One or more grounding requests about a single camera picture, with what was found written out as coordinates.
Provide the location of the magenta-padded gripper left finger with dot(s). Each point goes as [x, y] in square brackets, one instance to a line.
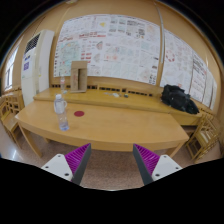
[76, 158]

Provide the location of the group of wooden chairs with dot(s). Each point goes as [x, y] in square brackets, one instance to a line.
[10, 115]
[203, 136]

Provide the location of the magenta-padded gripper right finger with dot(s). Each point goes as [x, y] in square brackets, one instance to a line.
[148, 159]

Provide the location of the white ceramic mug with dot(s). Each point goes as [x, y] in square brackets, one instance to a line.
[56, 108]

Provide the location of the small white object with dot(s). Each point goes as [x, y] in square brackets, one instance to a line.
[115, 94]

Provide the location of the large white printed wall poster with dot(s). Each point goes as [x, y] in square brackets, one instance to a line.
[110, 46]

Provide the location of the white standing air conditioner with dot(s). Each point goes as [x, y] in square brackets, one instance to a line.
[35, 66]

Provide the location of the window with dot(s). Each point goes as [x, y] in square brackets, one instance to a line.
[9, 71]

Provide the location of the black backpack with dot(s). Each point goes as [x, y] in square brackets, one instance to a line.
[178, 99]

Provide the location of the brown cardboard box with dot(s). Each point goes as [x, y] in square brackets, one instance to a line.
[79, 76]

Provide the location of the small dark object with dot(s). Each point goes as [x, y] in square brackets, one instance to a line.
[126, 95]

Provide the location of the flat round red coaster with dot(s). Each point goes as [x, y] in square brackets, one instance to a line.
[79, 113]

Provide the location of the clear water bottle white cap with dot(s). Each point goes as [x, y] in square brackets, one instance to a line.
[63, 121]

